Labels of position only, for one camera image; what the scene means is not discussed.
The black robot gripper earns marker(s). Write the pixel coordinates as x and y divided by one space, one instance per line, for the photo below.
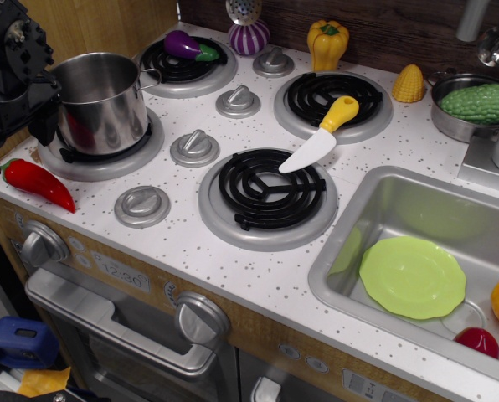
29 94

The red toy chili pepper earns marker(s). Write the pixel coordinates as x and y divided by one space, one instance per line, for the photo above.
31 178

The stainless steel pot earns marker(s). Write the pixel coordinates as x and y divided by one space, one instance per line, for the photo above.
102 108

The yellow toy bell pepper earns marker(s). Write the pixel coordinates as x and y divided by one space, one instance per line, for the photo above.
327 42

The small steel pan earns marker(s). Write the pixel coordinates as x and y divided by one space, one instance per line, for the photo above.
442 83

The left oven dial knob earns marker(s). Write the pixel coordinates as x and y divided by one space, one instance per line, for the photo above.
42 245

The oven dial knob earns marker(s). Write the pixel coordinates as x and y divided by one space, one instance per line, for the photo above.
42 245
199 320

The grey stove knob bottom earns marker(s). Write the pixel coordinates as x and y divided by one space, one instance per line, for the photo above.
142 206

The grey stove knob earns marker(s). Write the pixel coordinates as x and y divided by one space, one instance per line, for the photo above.
142 206
239 103
273 64
194 150

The back left black burner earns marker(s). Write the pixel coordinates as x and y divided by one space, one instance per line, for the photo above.
171 77

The black burner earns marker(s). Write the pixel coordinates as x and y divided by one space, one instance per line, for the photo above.
302 102
171 77
245 201

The purple toy eggplant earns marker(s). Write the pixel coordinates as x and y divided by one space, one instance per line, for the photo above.
179 44

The blue plastic clamp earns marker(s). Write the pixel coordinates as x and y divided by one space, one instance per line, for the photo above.
27 344

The front right black burner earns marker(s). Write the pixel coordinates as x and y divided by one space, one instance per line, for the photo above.
245 201

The yellow cloth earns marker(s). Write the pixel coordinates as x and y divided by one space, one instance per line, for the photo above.
37 382

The purple white striped holder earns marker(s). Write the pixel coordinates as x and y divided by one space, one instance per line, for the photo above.
250 39

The right oven dial knob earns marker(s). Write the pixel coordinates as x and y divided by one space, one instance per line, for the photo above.
199 320

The grey stove knob top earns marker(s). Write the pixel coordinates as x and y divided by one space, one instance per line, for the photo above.
273 64

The back right black burner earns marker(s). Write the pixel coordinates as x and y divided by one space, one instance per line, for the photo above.
302 102

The silver sink basin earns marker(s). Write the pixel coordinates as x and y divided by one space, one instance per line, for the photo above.
392 202

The yellow toy corn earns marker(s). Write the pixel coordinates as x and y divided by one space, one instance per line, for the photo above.
409 85

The light green plastic plate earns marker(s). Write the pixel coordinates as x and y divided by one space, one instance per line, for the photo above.
413 278

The green toy bitter gourd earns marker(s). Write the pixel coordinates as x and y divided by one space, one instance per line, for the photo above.
476 104

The grey faucet pipe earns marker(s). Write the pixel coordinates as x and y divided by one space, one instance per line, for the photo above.
471 20

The hanging metal spoons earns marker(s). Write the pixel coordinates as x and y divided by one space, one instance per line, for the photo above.
498 44

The red toy tomato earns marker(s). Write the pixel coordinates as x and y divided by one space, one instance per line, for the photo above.
478 339

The grey oven door handle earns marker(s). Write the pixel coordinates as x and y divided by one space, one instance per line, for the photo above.
97 315

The yellow handled white toy knife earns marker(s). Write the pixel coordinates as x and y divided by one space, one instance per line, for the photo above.
322 142

